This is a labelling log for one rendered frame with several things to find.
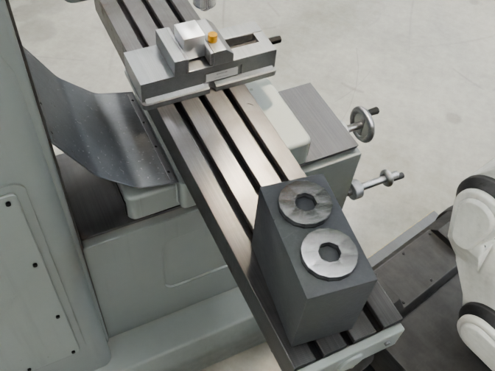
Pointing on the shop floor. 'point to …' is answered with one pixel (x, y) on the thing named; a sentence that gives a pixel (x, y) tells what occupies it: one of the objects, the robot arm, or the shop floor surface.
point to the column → (39, 237)
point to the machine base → (188, 337)
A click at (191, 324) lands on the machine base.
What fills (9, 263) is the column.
